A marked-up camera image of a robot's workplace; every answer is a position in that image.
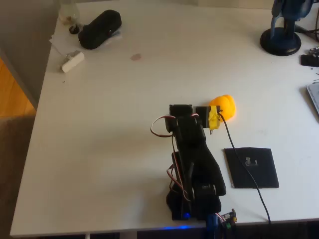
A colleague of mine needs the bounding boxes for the yellow rubber duck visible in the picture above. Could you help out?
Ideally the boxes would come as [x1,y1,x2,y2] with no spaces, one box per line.
[208,94,237,122]

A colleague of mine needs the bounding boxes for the black square mat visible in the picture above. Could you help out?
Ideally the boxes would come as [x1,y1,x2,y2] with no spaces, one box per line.
[223,147,280,189]

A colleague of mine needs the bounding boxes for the motor controller board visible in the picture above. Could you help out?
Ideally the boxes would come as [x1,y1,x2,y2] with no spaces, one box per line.
[220,208,238,229]

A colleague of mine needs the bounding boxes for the blue microphone on round stand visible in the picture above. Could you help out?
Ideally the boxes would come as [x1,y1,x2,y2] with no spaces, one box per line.
[260,0,314,57]

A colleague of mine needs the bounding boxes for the blue table clamp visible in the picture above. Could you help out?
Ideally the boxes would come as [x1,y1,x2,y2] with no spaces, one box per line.
[205,213,221,236]

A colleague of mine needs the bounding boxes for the silver laptop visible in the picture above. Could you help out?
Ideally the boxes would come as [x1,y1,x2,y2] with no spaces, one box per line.
[306,82,319,116]

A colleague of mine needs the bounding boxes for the black flat device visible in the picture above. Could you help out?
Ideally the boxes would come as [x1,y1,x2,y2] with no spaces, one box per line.
[300,54,319,67]

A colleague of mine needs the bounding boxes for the black zipped case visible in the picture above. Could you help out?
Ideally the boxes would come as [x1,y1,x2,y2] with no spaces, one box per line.
[78,9,123,50]

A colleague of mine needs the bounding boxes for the white charger block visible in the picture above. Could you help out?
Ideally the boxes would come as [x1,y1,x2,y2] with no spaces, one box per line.
[61,50,85,74]

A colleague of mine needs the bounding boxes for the white paper sheets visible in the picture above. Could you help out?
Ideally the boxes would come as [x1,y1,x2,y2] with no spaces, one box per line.
[49,23,124,57]

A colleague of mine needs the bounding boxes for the small glass jar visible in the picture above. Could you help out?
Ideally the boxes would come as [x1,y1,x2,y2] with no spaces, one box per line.
[58,0,81,25]

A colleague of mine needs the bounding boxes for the camera wrapped in yellow tape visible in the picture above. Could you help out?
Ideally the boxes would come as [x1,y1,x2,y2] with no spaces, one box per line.
[208,106,222,136]

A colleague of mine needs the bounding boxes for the black camera cable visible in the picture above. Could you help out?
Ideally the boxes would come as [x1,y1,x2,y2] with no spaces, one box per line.
[218,109,272,225]

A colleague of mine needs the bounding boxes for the black microphone cable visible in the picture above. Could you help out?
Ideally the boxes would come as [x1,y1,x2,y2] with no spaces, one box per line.
[295,24,319,42]

